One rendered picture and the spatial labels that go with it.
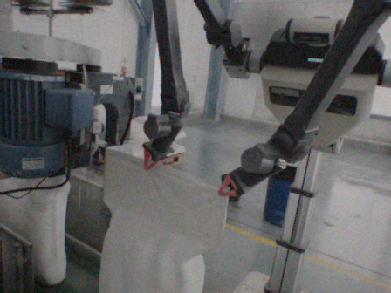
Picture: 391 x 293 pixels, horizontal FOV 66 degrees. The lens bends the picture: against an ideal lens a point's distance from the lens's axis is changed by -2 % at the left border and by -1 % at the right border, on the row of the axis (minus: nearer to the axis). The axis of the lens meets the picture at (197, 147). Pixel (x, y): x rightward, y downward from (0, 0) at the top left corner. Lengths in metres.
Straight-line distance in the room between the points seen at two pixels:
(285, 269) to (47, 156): 1.12
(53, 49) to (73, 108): 0.14
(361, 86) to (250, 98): 8.43
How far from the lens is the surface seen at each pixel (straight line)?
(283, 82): 1.12
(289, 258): 1.50
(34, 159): 0.80
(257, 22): 9.63
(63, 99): 0.75
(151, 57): 6.93
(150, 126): 0.87
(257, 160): 0.70
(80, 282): 1.63
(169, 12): 0.85
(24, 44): 0.76
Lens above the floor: 1.37
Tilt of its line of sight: 13 degrees down
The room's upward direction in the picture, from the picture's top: 7 degrees clockwise
